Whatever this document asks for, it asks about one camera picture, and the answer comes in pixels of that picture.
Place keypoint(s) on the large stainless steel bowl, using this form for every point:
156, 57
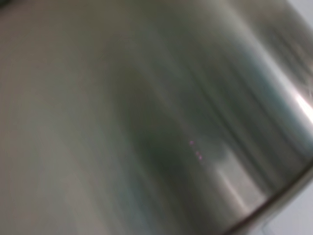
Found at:
137, 117

